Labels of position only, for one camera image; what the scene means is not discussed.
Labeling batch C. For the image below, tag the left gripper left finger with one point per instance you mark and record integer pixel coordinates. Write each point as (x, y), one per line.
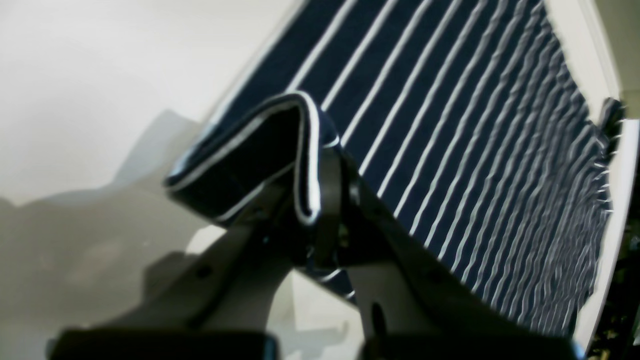
(216, 308)

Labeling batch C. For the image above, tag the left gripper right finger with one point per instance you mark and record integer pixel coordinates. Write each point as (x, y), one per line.
(411, 306)

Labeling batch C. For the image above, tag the navy white striped T-shirt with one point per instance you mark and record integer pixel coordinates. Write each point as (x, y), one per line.
(461, 115)

